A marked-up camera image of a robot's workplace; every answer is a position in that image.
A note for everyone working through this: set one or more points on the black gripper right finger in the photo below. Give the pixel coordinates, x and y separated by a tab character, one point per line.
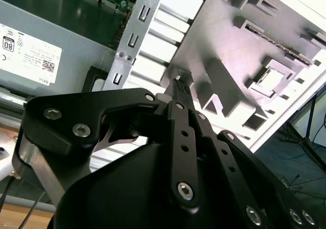
229	162

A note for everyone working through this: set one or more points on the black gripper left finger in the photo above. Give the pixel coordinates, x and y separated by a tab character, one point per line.
63	106

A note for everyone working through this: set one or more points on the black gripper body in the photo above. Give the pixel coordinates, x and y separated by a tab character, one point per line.
114	193

